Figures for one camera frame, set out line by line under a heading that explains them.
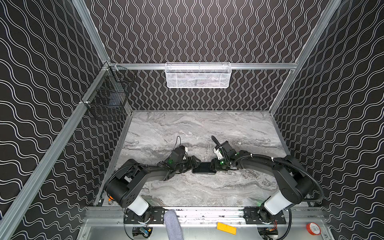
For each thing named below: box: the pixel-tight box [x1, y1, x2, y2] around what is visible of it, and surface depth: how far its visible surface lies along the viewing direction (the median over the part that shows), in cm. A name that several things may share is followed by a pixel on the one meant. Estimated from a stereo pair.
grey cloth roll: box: [164, 210, 184, 240], surface depth 70 cm
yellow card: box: [217, 222, 237, 235], surface depth 73 cm
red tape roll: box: [306, 222, 322, 236], surface depth 71 cm
